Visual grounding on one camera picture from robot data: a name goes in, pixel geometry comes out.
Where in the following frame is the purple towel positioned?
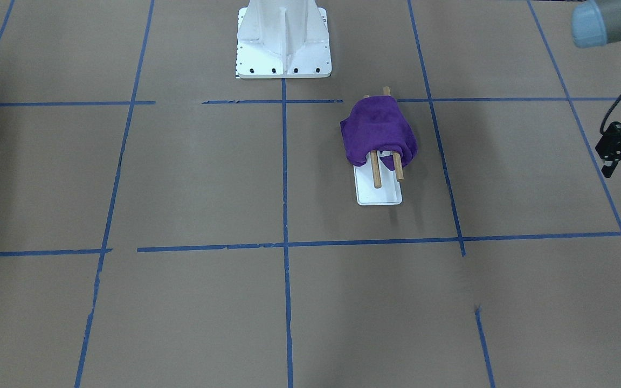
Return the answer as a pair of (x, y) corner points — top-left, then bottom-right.
(340, 95), (418, 167)

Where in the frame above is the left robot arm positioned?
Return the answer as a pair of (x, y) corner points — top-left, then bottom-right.
(571, 1), (621, 49)

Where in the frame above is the white wooden towel rack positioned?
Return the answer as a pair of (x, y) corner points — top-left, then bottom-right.
(353, 87), (404, 206)

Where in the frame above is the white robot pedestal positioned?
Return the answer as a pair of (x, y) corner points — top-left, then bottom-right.
(235, 1), (333, 79)

